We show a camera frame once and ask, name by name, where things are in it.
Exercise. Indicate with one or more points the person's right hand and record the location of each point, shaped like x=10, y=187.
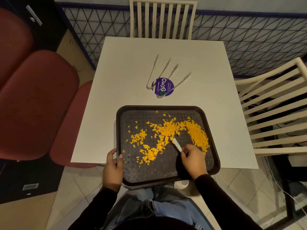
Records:
x=195, y=162

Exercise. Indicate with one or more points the metal waste bin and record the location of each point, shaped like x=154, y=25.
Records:
x=195, y=192

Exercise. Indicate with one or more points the black metal frame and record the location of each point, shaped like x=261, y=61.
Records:
x=289, y=201

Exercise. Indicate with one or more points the low black floor cabinet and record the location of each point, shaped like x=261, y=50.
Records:
x=24, y=174

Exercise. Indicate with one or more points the person's right forearm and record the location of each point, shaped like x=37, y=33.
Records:
x=223, y=206

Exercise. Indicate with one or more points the metal tongs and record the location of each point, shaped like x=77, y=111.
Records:
x=152, y=71
x=185, y=77

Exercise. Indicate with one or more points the small white scraper card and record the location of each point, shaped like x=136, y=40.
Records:
x=177, y=144

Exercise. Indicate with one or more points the tall black cabinet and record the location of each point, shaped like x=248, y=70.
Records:
x=50, y=33

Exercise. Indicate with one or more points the person's legs in jeans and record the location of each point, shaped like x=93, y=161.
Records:
x=158, y=208

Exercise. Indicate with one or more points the round purple sticker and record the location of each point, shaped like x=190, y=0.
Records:
x=163, y=87

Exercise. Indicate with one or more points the red cushioned chair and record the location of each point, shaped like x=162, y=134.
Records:
x=36, y=105
x=12, y=45

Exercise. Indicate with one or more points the pile of orange crumbs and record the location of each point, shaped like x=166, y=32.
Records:
x=196, y=134

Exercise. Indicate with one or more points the dark brown plastic tray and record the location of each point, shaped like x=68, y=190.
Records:
x=156, y=174

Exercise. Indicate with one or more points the white paper waste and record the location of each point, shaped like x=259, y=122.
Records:
x=181, y=184

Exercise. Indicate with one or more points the cream slatted wooden chair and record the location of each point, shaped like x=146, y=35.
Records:
x=163, y=0
x=275, y=150

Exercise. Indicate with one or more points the person's left forearm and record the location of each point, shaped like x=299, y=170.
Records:
x=96, y=210

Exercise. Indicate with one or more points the person's left hand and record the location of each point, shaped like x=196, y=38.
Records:
x=112, y=177

